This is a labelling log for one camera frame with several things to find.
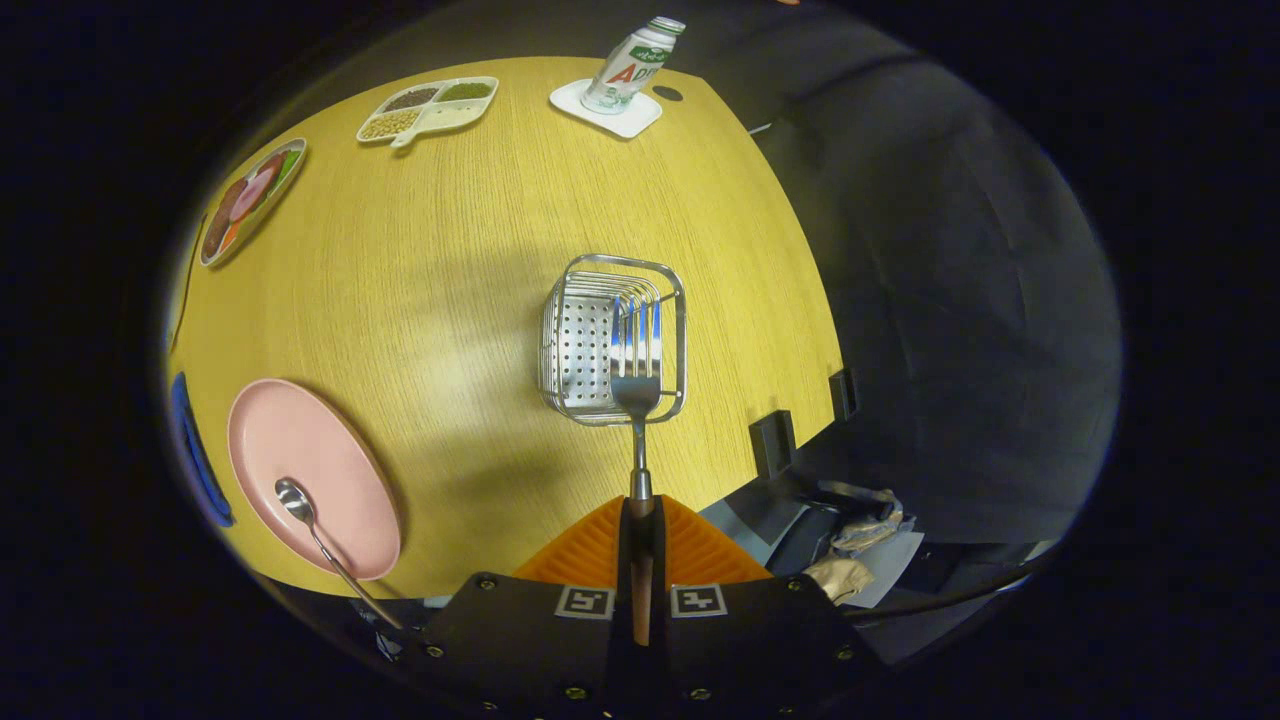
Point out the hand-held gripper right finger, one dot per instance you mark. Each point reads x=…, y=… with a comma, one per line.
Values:
x=760, y=650

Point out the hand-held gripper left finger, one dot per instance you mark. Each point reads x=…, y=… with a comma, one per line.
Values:
x=520, y=650

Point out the crumpled brown paper bag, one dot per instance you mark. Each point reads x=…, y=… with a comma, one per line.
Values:
x=840, y=578

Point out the white paper sheet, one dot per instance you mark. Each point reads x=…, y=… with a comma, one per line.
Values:
x=895, y=565

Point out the black table clamp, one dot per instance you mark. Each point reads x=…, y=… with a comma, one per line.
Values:
x=773, y=445
x=843, y=394

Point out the pink plate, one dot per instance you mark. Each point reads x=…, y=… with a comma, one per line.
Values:
x=300, y=450

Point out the blue towel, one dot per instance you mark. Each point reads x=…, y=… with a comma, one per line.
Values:
x=195, y=450

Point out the grey plate of food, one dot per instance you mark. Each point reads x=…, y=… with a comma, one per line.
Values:
x=215, y=258

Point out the orange carrot slice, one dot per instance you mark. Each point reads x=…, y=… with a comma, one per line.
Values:
x=230, y=238

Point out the large brown meat piece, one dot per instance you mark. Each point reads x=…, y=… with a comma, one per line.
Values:
x=217, y=232

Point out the pink ham slice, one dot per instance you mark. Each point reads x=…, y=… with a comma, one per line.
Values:
x=252, y=193

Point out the green lettuce leaf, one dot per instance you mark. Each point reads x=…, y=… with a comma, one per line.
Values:
x=286, y=168

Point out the white square coaster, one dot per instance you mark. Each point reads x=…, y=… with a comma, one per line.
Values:
x=635, y=120

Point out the white divided snack dish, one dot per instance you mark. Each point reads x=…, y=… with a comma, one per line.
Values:
x=430, y=110

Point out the black table grommet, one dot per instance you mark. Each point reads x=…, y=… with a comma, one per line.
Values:
x=667, y=93

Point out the white plastic drink bottle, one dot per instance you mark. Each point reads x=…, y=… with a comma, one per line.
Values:
x=630, y=65

